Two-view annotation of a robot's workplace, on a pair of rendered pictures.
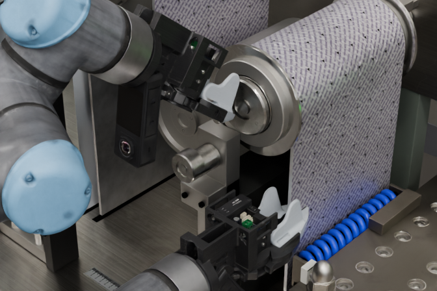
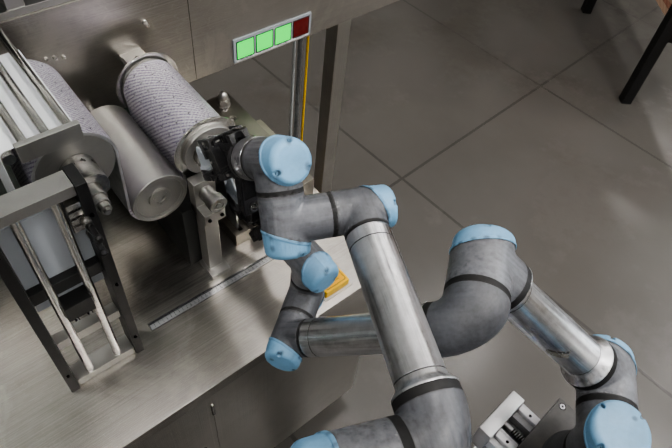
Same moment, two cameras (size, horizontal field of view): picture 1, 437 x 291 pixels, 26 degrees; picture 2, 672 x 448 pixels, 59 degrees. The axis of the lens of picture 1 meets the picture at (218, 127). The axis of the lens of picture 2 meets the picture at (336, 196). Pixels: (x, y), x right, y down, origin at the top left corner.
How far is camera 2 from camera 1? 1.09 m
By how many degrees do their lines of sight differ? 65
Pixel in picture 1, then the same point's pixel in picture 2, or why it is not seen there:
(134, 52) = not seen: hidden behind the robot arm
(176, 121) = (155, 203)
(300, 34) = (184, 100)
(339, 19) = (172, 81)
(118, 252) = (137, 308)
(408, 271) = not seen: hidden behind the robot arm
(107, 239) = not seen: hidden behind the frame
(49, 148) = (377, 189)
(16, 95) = (319, 200)
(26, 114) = (342, 197)
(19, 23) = (301, 171)
